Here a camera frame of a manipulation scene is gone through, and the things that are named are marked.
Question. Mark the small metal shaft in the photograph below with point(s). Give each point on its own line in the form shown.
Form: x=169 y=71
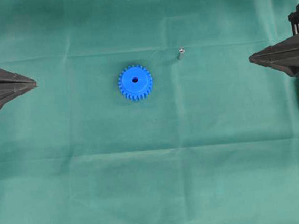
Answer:
x=181 y=52

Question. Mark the blue plastic gear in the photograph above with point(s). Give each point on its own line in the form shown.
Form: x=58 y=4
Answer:
x=135 y=82

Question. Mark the green cloth mat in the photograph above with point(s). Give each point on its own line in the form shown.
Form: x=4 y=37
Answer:
x=215 y=142

